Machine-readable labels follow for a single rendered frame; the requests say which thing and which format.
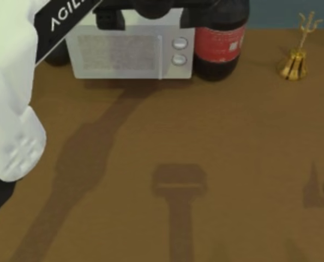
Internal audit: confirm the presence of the round white microwave knob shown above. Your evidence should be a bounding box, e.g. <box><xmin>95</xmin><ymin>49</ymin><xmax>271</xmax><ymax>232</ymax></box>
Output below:
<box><xmin>171</xmin><ymin>37</ymin><xmax>189</xmax><ymax>51</ymax></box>
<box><xmin>171</xmin><ymin>53</ymin><xmax>188</xmax><ymax>67</ymax></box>

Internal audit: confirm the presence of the white microwave oven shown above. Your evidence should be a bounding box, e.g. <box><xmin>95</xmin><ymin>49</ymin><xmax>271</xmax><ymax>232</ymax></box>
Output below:
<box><xmin>65</xmin><ymin>8</ymin><xmax>196</xmax><ymax>81</ymax></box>

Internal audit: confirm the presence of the cola bottle with red label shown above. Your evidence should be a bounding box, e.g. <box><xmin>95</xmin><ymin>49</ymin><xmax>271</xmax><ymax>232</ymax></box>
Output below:
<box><xmin>193</xmin><ymin>0</ymin><xmax>250</xmax><ymax>82</ymax></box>

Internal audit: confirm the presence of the dark bottle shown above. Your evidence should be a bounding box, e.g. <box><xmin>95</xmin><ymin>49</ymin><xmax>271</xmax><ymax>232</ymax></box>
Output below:
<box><xmin>44</xmin><ymin>46</ymin><xmax>70</xmax><ymax>67</ymax></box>

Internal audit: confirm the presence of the golden trident ornament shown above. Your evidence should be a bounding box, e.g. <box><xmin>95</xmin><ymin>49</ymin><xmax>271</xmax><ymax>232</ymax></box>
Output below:
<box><xmin>278</xmin><ymin>11</ymin><xmax>324</xmax><ymax>81</ymax></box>

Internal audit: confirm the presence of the white toy microwave door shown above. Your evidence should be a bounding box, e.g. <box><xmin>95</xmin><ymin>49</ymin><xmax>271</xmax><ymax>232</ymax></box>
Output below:
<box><xmin>68</xmin><ymin>26</ymin><xmax>164</xmax><ymax>80</ymax></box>

